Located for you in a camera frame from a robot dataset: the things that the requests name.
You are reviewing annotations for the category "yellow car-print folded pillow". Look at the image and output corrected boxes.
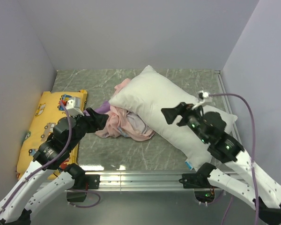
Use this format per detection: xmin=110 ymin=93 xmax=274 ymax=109
xmin=16 ymin=90 xmax=88 ymax=178

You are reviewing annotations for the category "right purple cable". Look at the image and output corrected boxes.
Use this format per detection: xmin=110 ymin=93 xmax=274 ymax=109
xmin=208 ymin=93 xmax=259 ymax=225

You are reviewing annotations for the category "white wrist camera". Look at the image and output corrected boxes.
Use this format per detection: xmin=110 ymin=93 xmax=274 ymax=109
xmin=192 ymin=90 xmax=212 ymax=110
xmin=61 ymin=97 xmax=84 ymax=117

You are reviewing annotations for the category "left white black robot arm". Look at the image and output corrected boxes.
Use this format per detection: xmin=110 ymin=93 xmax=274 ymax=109
xmin=0 ymin=108 xmax=109 ymax=225

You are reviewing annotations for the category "aluminium front rail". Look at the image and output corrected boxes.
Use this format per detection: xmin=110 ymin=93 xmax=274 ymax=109
xmin=63 ymin=171 xmax=228 ymax=193

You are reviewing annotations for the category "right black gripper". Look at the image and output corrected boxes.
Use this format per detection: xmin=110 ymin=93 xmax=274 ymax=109
xmin=161 ymin=101 xmax=210 ymax=143

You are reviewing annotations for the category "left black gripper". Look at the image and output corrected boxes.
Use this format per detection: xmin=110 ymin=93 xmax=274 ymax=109
xmin=67 ymin=106 xmax=109 ymax=150

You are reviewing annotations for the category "purple cable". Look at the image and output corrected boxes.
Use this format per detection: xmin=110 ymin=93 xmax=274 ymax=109
xmin=208 ymin=93 xmax=259 ymax=225
xmin=0 ymin=100 xmax=101 ymax=218

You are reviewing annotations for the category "pink purple Elsa pillowcase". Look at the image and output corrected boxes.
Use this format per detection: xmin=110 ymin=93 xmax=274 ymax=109
xmin=93 ymin=78 xmax=156 ymax=142

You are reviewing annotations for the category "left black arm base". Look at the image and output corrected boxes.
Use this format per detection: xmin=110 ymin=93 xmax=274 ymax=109
xmin=67 ymin=174 xmax=100 ymax=203

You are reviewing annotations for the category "white pillow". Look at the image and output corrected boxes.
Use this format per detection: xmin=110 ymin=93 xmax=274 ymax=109
xmin=108 ymin=65 xmax=238 ymax=172

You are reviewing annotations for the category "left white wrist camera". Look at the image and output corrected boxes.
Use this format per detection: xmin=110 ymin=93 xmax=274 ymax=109
xmin=61 ymin=97 xmax=84 ymax=117

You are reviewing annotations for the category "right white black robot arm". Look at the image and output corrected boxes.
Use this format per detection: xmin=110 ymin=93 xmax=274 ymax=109
xmin=161 ymin=102 xmax=281 ymax=225

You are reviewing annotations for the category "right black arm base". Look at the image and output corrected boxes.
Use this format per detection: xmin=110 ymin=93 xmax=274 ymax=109
xmin=178 ymin=173 xmax=225 ymax=207

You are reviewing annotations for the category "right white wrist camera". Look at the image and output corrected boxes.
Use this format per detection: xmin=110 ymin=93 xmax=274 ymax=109
xmin=192 ymin=90 xmax=212 ymax=110

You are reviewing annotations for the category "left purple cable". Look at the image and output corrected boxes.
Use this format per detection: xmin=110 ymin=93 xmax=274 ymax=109
xmin=0 ymin=100 xmax=101 ymax=218

